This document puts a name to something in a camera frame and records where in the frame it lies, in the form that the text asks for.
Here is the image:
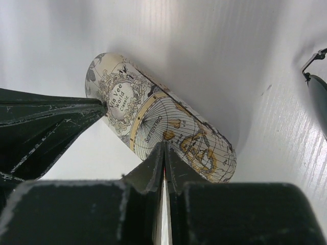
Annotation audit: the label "patterned glasses case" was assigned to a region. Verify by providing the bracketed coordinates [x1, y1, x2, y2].
[85, 53, 237, 183]

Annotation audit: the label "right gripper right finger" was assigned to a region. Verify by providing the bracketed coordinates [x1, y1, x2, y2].
[164, 144, 326, 244]

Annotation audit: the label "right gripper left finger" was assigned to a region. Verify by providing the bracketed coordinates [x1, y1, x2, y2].
[1, 143, 164, 244]

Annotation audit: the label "thin metal frame sunglasses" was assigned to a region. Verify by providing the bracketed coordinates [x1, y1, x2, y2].
[301, 48, 326, 139]

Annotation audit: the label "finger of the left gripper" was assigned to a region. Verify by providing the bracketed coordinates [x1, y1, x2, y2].
[1, 89, 106, 184]

